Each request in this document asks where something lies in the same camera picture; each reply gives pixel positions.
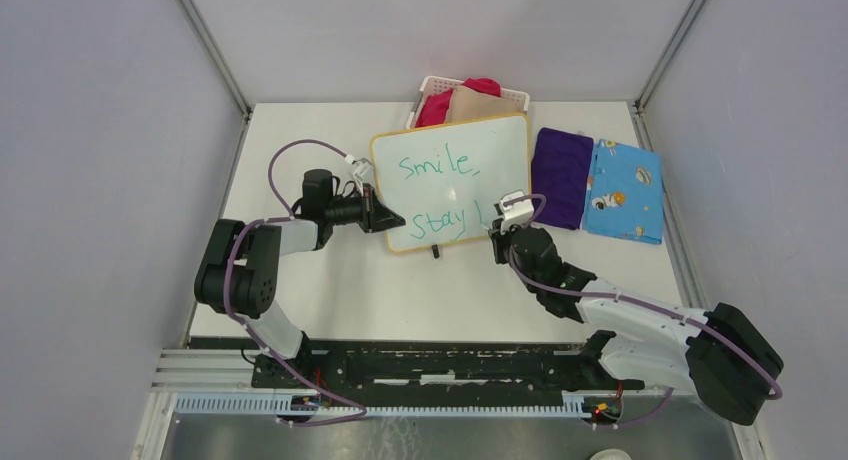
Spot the beige cloth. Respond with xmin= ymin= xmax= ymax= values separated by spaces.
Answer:
xmin=445 ymin=86 xmax=522 ymax=123

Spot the white cable duct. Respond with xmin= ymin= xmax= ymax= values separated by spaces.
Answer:
xmin=174 ymin=392 xmax=591 ymax=420

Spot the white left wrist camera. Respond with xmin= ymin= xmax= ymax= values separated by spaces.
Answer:
xmin=345 ymin=155 xmax=373 ymax=194

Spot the yellow framed whiteboard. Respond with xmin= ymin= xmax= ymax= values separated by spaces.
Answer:
xmin=370 ymin=113 xmax=532 ymax=254

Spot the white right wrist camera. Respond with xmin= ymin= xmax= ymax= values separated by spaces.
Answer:
xmin=492 ymin=190 xmax=547 ymax=234

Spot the blue patterned cloth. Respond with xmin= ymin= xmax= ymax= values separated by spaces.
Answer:
xmin=581 ymin=139 xmax=664 ymax=245

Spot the purple towel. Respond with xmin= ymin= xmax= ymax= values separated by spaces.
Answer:
xmin=531 ymin=127 xmax=594 ymax=230

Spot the white plastic basket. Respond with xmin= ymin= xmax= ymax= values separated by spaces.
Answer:
xmin=406 ymin=76 xmax=530 ymax=129

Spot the red cloth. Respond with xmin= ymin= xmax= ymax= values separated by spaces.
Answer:
xmin=414 ymin=77 xmax=502 ymax=128

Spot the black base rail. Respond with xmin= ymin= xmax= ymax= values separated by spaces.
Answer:
xmin=294 ymin=339 xmax=645 ymax=407

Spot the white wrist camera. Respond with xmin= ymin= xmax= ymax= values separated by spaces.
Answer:
xmin=345 ymin=155 xmax=373 ymax=194
xmin=492 ymin=190 xmax=547 ymax=234

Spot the white round object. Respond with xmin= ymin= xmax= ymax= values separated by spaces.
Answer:
xmin=589 ymin=448 xmax=632 ymax=460

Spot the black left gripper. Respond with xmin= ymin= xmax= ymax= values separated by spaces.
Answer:
xmin=326 ymin=184 xmax=405 ymax=235

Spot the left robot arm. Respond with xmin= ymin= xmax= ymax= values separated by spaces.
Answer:
xmin=193 ymin=169 xmax=406 ymax=388

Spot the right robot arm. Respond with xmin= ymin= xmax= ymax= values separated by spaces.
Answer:
xmin=488 ymin=220 xmax=784 ymax=426

